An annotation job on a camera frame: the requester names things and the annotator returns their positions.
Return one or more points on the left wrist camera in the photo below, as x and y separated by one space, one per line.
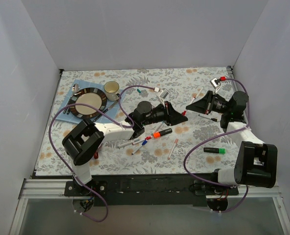
162 94

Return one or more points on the blue capped white pen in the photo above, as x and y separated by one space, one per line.
142 144

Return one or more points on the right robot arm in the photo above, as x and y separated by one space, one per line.
256 162

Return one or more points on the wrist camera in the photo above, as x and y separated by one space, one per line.
216 83
162 94

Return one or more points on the blue tiled placemat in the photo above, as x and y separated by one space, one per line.
72 119

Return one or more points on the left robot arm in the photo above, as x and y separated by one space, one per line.
85 139

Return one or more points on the green capped black highlighter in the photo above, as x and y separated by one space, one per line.
214 150

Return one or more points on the cream enamel mug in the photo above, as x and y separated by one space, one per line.
111 90

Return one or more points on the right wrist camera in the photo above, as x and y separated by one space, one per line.
216 83

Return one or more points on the pink capped white pen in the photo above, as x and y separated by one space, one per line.
172 149

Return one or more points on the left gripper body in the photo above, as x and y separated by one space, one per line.
168 113

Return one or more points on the teal capped white pen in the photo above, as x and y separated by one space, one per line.
157 128

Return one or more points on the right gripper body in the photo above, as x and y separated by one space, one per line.
209 103

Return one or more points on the orange capped black highlighter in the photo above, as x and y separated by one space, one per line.
162 133

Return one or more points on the steel spoon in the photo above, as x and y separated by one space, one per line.
74 89

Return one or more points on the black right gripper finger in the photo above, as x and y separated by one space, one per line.
199 104
197 108

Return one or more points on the aluminium frame rail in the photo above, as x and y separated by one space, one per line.
147 205

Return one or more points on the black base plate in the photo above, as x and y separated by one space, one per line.
145 189

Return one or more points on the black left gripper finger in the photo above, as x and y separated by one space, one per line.
169 108
176 118

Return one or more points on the black rimmed dinner plate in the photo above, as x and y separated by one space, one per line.
91 96

